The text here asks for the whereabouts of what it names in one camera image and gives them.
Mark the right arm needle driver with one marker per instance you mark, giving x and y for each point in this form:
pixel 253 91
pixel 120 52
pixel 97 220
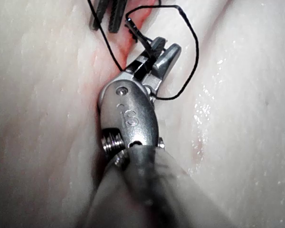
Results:
pixel 130 111

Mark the right arm needle driver jaw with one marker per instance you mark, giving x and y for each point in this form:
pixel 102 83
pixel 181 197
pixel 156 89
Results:
pixel 168 59
pixel 159 44

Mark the left arm needle driver jaw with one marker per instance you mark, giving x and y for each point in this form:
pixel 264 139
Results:
pixel 116 16
pixel 98 16

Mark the curved steel needle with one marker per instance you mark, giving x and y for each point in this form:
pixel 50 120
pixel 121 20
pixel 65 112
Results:
pixel 136 32

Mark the black thread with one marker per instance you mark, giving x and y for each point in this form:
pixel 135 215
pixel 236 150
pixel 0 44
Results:
pixel 197 45

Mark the dark right arm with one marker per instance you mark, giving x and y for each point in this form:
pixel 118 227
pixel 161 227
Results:
pixel 161 197

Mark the tissue pad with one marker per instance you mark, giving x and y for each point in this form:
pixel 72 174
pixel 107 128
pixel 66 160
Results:
pixel 240 118

